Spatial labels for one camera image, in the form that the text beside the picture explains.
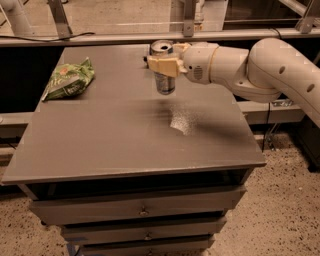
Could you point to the grey metal railing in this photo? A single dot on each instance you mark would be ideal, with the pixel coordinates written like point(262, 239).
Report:
point(108, 22)

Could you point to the grey drawer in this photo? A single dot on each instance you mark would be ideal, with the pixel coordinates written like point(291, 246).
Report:
point(149, 248)
point(137, 205)
point(145, 231)

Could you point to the middle grey drawer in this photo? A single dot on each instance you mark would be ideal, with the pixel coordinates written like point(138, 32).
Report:
point(145, 231)

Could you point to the grey drawer cabinet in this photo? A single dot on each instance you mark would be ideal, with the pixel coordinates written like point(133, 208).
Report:
point(122, 137)

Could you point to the bottom grey drawer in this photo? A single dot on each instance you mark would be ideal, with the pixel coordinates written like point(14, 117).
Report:
point(149, 248)

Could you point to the green jalapeno chip bag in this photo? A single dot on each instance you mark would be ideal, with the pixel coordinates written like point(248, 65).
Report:
point(69, 80)

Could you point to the silver blue redbull can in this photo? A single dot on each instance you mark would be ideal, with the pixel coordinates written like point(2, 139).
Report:
point(160, 63)

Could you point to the top grey drawer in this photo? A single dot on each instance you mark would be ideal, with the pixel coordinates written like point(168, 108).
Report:
point(137, 205)

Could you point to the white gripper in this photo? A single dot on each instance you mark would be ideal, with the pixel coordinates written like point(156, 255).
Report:
point(196, 62)

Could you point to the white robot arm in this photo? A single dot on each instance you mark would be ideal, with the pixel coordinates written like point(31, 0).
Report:
point(272, 67)

